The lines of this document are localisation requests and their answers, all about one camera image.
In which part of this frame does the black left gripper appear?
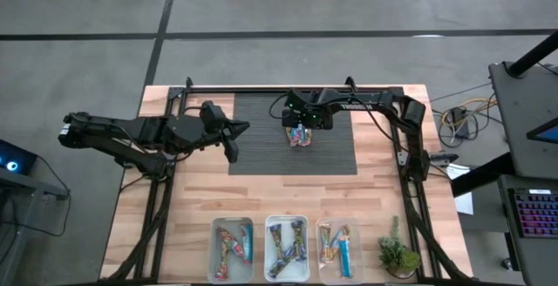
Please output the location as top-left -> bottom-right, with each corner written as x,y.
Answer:
169,99 -> 250,164

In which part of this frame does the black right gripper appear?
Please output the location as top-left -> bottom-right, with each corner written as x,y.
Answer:
281,88 -> 336,131

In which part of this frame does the bright blue wrapper granola bar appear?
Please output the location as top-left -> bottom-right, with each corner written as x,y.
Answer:
338,238 -> 354,279
286,125 -> 307,146

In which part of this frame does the blue and silver granola bar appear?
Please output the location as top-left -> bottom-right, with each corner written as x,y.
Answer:
241,223 -> 255,252

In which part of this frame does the blue-label Chewy granola bar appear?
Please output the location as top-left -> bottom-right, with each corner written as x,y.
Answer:
268,223 -> 284,256

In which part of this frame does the purple-label Chewy granola bar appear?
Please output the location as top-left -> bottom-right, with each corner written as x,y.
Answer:
290,220 -> 307,262

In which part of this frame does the red-ended granola bar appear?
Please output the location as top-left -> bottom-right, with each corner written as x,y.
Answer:
214,227 -> 235,282

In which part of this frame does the blue-ended green granola bar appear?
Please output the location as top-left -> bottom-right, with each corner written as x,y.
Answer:
267,249 -> 302,279

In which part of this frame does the gray woven placemat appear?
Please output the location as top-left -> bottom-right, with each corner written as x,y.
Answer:
228,92 -> 358,176

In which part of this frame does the translucent plastic storage bin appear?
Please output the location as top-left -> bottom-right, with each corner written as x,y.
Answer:
208,215 -> 255,283
263,214 -> 311,283
316,216 -> 364,285

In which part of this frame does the small black control box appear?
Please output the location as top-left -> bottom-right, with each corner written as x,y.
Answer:
429,153 -> 459,167

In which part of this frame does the artificial pale green sprig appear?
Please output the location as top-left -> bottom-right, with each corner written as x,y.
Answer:
389,214 -> 403,240

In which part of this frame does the black power adapter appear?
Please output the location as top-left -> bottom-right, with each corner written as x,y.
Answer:
450,106 -> 471,140

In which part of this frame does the artificial green succulent plant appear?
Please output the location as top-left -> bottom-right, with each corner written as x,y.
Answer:
377,235 -> 423,279

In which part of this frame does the white paper sheet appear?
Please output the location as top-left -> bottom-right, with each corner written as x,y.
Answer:
446,163 -> 475,216

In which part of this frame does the gray side desk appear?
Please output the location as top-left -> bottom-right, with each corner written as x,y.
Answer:
0,167 -> 71,286

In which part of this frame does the black computer with blue light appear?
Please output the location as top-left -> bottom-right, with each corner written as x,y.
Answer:
0,139 -> 39,177

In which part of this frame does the black slanted pole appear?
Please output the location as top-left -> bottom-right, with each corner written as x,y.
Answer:
507,30 -> 558,78

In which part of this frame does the black equipment cart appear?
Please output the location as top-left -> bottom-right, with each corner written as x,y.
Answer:
450,61 -> 558,286

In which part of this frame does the blue-screen monitor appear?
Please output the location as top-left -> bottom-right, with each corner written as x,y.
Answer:
526,117 -> 558,145

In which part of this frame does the backlit black keyboard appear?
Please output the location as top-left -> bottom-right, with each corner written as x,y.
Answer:
512,187 -> 558,240

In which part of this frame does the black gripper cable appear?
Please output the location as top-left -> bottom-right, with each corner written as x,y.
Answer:
268,92 -> 292,120

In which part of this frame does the black aluminium table frame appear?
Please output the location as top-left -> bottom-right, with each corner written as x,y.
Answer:
99,83 -> 480,286

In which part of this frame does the black floor cable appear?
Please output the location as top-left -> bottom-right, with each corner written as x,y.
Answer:
437,102 -> 498,148

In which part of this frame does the black diagonal frame strut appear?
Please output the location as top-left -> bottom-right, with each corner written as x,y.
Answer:
102,202 -> 169,283
405,207 -> 471,283

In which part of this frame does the thin gray floor cable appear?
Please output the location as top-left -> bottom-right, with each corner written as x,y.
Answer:
429,82 -> 493,103

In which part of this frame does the yellow cable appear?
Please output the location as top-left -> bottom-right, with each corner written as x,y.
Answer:
440,97 -> 496,126

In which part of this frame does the black desk cable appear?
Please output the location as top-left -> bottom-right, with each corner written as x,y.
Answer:
0,154 -> 73,239

